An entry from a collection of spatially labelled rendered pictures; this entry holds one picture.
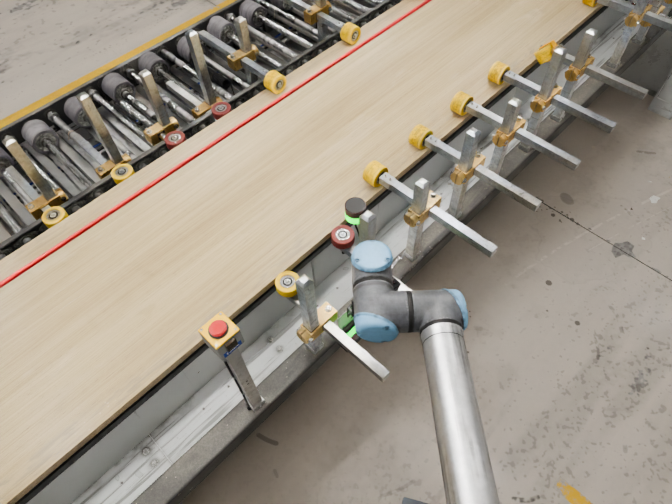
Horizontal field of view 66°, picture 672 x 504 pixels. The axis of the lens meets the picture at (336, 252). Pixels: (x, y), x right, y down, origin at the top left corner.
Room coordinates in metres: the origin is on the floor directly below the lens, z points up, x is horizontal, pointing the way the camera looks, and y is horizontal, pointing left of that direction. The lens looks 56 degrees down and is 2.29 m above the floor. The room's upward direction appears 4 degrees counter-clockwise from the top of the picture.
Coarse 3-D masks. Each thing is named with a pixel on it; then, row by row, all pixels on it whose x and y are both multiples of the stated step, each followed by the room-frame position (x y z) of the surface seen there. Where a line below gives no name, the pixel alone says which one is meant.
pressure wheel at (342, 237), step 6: (336, 228) 1.04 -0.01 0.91; (342, 228) 1.04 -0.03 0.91; (348, 228) 1.04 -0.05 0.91; (336, 234) 1.02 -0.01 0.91; (342, 234) 1.01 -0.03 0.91; (348, 234) 1.01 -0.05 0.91; (354, 234) 1.01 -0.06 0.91; (336, 240) 0.99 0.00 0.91; (342, 240) 0.99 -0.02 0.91; (348, 240) 0.99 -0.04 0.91; (354, 240) 1.00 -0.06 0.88; (336, 246) 0.98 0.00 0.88; (342, 246) 0.98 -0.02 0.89; (348, 246) 0.98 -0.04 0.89; (342, 252) 1.01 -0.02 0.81
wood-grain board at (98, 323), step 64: (448, 0) 2.37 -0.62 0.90; (512, 0) 2.33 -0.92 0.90; (576, 0) 2.30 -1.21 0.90; (320, 64) 1.94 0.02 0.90; (384, 64) 1.91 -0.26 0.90; (448, 64) 1.88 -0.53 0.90; (512, 64) 1.85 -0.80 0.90; (256, 128) 1.56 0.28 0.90; (320, 128) 1.54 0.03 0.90; (384, 128) 1.51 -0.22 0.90; (448, 128) 1.49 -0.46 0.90; (128, 192) 1.27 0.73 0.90; (192, 192) 1.25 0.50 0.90; (256, 192) 1.23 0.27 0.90; (320, 192) 1.21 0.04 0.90; (64, 256) 1.00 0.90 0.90; (128, 256) 0.98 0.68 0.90; (192, 256) 0.97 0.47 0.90; (256, 256) 0.95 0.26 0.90; (0, 320) 0.77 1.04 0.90; (64, 320) 0.76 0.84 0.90; (128, 320) 0.75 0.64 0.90; (192, 320) 0.73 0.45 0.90; (0, 384) 0.57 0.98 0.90; (64, 384) 0.56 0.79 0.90; (128, 384) 0.54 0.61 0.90; (0, 448) 0.39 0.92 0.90; (64, 448) 0.38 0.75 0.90
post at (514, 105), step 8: (512, 104) 1.38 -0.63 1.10; (520, 104) 1.38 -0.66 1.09; (512, 112) 1.37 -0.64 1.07; (504, 120) 1.39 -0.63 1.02; (512, 120) 1.37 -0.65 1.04; (504, 128) 1.38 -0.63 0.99; (512, 128) 1.38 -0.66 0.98; (496, 152) 1.38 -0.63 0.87; (504, 152) 1.38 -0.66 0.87; (496, 160) 1.37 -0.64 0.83; (488, 168) 1.39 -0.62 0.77; (496, 168) 1.37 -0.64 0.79
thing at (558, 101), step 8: (512, 72) 1.72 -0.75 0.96; (504, 80) 1.71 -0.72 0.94; (512, 80) 1.69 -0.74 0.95; (520, 80) 1.67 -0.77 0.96; (528, 80) 1.67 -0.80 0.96; (520, 88) 1.66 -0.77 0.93; (528, 88) 1.63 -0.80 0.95; (536, 88) 1.62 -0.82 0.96; (560, 96) 1.56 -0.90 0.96; (552, 104) 1.55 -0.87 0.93; (560, 104) 1.53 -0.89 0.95; (568, 104) 1.52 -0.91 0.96; (576, 104) 1.51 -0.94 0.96; (568, 112) 1.50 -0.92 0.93; (576, 112) 1.48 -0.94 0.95; (584, 112) 1.47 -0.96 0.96; (592, 112) 1.46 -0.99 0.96; (584, 120) 1.45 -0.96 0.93; (592, 120) 1.43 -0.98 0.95; (600, 120) 1.42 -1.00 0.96; (608, 120) 1.42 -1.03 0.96; (600, 128) 1.40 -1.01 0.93; (608, 128) 1.39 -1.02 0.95
